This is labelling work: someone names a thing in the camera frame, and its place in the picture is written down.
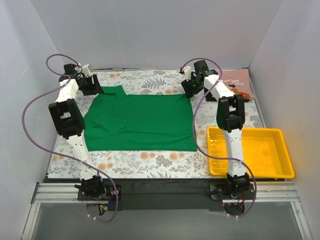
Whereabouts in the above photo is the green t shirt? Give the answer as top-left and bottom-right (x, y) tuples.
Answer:
(84, 85), (197, 152)

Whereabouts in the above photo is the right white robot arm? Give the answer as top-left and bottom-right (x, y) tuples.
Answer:
(179, 58), (250, 199)

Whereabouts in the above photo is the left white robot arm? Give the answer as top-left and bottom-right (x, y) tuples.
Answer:
(48, 63), (107, 200)

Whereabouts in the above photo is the black folded t shirt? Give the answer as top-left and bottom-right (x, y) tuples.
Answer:
(203, 87), (217, 102)

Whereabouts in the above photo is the pink folded t shirt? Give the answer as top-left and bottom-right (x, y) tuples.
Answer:
(221, 68), (256, 101)

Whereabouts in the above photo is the yellow plastic tray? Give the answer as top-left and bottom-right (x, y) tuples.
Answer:
(207, 126), (295, 179)

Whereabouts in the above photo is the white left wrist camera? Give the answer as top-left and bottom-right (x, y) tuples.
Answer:
(79, 64), (92, 78)

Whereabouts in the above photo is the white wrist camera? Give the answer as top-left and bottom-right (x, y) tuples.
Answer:
(179, 66), (194, 81)
(79, 64), (92, 78)

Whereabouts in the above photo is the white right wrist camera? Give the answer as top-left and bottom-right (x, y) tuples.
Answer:
(179, 66), (194, 81)

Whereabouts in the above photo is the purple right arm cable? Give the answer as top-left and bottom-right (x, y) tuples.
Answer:
(179, 58), (257, 219)

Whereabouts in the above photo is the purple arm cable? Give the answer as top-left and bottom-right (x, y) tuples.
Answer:
(179, 58), (257, 219)
(21, 54), (120, 223)

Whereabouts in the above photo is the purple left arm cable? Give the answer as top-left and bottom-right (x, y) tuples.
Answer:
(21, 54), (120, 223)

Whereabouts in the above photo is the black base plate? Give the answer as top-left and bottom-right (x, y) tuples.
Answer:
(77, 178), (257, 211)

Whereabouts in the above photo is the aluminium mounting rail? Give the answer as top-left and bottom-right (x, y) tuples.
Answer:
(31, 181), (301, 205)

